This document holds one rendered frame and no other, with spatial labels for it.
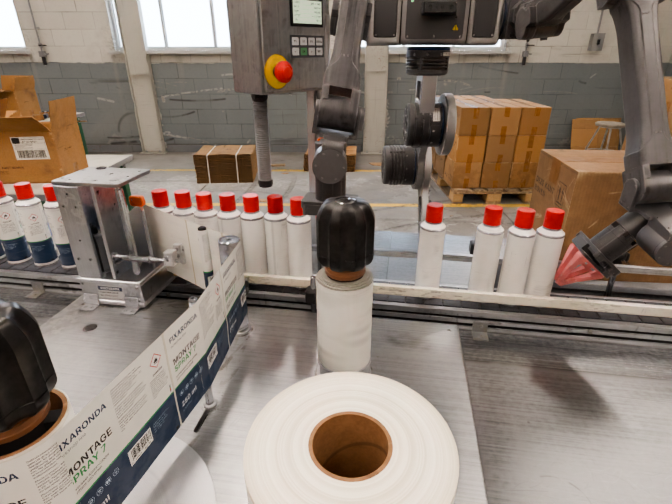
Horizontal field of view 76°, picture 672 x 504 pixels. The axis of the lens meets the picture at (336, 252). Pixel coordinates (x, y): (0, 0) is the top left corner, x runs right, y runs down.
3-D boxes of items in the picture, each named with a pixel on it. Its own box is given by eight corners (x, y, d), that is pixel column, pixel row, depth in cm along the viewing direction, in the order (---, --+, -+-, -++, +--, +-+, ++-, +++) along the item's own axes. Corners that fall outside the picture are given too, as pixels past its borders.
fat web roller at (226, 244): (223, 334, 80) (210, 243, 72) (232, 321, 84) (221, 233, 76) (246, 337, 79) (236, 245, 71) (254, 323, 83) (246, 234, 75)
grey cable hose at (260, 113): (256, 187, 98) (248, 90, 89) (261, 183, 101) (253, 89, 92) (270, 188, 98) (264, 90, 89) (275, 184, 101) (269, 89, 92)
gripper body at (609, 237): (590, 257, 79) (628, 231, 76) (572, 235, 88) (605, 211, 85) (613, 279, 80) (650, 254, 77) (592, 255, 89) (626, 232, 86)
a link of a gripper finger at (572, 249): (550, 281, 83) (594, 250, 79) (541, 264, 89) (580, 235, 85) (573, 302, 84) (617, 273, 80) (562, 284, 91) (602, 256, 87)
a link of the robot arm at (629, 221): (654, 211, 82) (639, 194, 79) (679, 230, 76) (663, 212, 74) (621, 235, 84) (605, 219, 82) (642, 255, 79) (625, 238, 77)
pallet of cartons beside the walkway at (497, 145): (535, 203, 418) (556, 107, 380) (450, 204, 417) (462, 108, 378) (492, 171, 527) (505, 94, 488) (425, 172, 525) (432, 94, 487)
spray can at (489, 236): (468, 302, 90) (482, 210, 81) (465, 290, 95) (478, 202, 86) (493, 304, 89) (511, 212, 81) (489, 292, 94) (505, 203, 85)
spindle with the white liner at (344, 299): (311, 389, 67) (306, 209, 54) (322, 353, 75) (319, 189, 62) (368, 395, 66) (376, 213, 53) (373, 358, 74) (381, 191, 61)
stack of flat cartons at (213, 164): (195, 183, 480) (191, 155, 466) (205, 171, 528) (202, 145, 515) (254, 182, 484) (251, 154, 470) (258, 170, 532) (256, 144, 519)
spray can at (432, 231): (414, 298, 92) (422, 208, 83) (413, 286, 96) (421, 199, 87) (438, 300, 91) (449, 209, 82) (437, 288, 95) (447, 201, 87)
